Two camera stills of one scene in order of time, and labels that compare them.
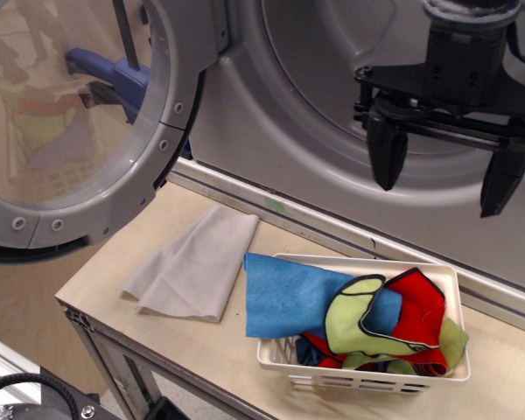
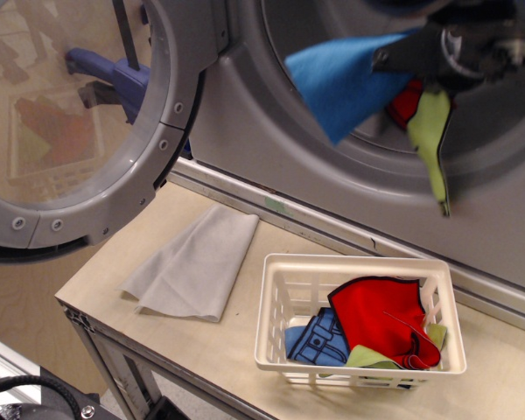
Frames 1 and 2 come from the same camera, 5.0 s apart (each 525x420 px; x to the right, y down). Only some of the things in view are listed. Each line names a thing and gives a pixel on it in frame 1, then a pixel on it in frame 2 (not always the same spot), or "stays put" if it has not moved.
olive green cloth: x=453 y=340 to x=365 y=355
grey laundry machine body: x=276 y=131 stays put
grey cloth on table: x=193 y=272 stays put
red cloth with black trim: x=418 y=322 to x=387 y=315
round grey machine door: x=87 y=108 stays put
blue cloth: x=287 y=299 to x=341 y=85
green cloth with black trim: x=342 y=323 to x=426 y=129
